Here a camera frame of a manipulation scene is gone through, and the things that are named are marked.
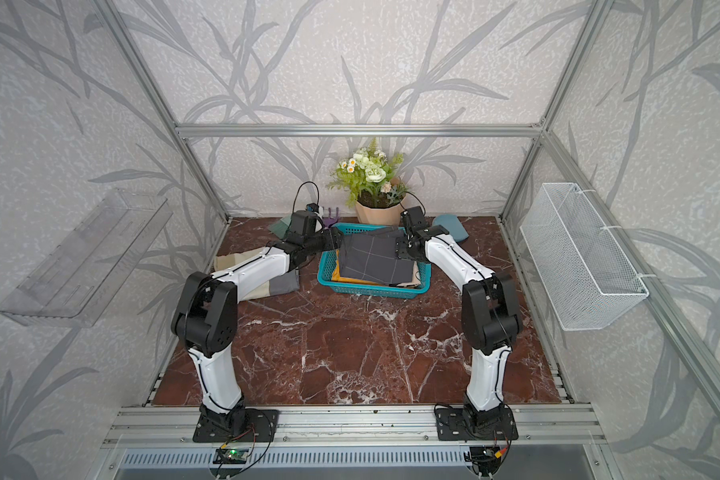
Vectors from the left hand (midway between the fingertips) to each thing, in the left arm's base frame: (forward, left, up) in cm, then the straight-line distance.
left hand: (337, 233), depth 96 cm
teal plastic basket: (-8, +3, -7) cm, 10 cm away
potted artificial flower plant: (+8, -11, +14) cm, 19 cm away
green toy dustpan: (+17, +26, -16) cm, 35 cm away
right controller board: (-58, -40, -19) cm, 73 cm away
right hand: (-4, -23, -3) cm, 24 cm away
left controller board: (-58, +22, -16) cm, 64 cm away
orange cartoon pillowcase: (-11, 0, -9) cm, 14 cm away
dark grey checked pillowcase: (-3, -11, -7) cm, 14 cm away
